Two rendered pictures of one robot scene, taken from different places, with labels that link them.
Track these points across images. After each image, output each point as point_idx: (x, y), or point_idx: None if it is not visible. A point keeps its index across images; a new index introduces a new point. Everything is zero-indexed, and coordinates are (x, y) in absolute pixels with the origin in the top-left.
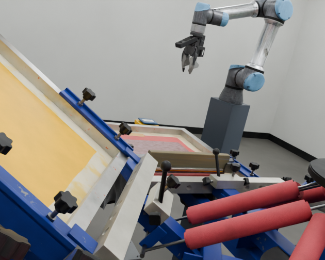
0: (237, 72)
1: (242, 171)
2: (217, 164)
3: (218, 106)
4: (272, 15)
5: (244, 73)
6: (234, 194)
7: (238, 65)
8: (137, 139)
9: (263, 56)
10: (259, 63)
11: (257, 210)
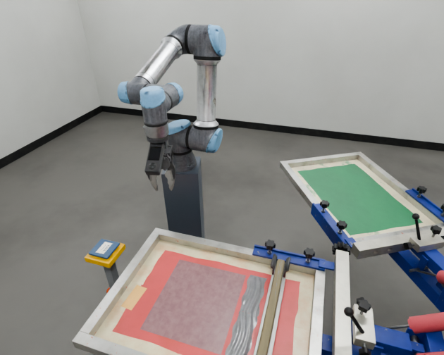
0: (186, 136)
1: (297, 262)
2: (357, 323)
3: (177, 180)
4: (210, 55)
5: (202, 136)
6: (385, 336)
7: (181, 126)
8: (149, 304)
9: (214, 108)
10: (213, 118)
11: (435, 347)
